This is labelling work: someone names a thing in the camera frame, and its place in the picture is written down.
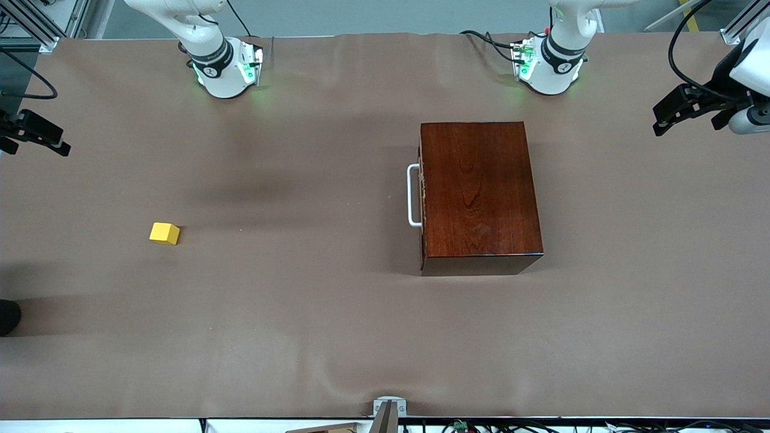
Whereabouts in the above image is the dark wooden drawer cabinet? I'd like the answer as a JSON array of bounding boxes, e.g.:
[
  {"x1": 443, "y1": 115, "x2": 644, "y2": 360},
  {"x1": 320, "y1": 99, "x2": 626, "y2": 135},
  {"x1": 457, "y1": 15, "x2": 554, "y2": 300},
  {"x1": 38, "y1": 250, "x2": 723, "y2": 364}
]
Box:
[{"x1": 419, "y1": 121, "x2": 544, "y2": 277}]

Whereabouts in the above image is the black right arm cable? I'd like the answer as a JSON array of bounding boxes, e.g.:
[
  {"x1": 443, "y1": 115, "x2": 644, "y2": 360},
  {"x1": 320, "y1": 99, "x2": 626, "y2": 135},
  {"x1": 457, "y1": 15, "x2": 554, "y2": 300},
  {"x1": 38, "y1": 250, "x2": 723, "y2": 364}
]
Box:
[{"x1": 0, "y1": 47, "x2": 59, "y2": 100}]

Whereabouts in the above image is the metal clamp bracket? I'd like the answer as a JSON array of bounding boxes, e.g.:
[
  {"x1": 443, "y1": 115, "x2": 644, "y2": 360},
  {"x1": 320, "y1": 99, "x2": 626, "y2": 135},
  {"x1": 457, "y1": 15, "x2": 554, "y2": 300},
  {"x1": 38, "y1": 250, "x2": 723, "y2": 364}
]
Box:
[{"x1": 368, "y1": 397, "x2": 408, "y2": 433}]

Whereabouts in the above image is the light wood drawer white handle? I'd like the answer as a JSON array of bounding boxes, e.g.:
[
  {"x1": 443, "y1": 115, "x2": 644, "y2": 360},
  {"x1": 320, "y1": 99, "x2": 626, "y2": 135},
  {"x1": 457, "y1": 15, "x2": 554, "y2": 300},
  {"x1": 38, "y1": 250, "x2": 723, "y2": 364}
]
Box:
[{"x1": 407, "y1": 162, "x2": 425, "y2": 229}]

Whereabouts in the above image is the light wooden board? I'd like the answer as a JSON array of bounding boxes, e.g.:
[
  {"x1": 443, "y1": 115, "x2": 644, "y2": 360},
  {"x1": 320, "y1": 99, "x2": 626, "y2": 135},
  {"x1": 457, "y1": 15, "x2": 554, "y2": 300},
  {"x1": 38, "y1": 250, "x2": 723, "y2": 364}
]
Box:
[{"x1": 286, "y1": 422, "x2": 362, "y2": 433}]

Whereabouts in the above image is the black base cable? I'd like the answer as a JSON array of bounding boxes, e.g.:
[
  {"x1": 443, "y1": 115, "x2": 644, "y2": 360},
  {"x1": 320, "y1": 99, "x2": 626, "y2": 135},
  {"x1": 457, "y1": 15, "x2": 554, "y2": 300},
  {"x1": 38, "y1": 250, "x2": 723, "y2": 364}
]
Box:
[
  {"x1": 226, "y1": 0, "x2": 253, "y2": 38},
  {"x1": 460, "y1": 29, "x2": 524, "y2": 66}
]

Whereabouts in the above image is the aluminium frame profile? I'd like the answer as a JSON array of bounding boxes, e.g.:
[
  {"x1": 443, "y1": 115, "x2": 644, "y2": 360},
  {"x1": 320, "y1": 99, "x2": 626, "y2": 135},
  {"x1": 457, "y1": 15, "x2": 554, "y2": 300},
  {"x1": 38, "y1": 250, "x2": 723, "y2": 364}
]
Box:
[
  {"x1": 721, "y1": 0, "x2": 770, "y2": 46},
  {"x1": 0, "y1": 0, "x2": 91, "y2": 54}
]

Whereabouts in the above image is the yellow wooden block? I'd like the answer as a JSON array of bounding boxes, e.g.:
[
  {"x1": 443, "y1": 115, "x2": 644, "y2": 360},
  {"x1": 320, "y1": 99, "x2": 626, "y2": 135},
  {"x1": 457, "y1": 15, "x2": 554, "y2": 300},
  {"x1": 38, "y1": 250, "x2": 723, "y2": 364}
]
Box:
[{"x1": 149, "y1": 223, "x2": 180, "y2": 245}]

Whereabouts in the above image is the black round object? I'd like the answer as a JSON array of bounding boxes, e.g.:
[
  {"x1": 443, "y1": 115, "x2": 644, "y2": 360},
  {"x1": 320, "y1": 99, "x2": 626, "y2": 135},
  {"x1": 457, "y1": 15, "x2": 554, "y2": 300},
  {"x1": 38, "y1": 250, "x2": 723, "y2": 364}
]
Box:
[{"x1": 0, "y1": 299, "x2": 22, "y2": 337}]

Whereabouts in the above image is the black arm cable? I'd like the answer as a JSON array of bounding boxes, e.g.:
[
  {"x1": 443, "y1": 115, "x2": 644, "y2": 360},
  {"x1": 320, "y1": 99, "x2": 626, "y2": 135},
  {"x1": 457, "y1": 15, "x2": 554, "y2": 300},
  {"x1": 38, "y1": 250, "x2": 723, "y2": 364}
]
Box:
[
  {"x1": 0, "y1": 47, "x2": 59, "y2": 100},
  {"x1": 668, "y1": 0, "x2": 732, "y2": 103}
]

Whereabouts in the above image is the brown table cover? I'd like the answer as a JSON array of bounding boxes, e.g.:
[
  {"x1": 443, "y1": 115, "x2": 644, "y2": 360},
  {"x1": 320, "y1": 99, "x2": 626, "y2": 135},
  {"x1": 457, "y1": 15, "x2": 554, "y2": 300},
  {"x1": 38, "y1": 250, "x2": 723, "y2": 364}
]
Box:
[{"x1": 0, "y1": 31, "x2": 770, "y2": 420}]

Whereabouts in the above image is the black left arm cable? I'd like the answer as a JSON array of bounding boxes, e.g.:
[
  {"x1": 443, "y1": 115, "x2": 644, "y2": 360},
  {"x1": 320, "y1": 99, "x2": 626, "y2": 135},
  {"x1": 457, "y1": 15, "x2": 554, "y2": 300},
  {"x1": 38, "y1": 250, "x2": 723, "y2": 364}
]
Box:
[{"x1": 668, "y1": 0, "x2": 732, "y2": 103}]

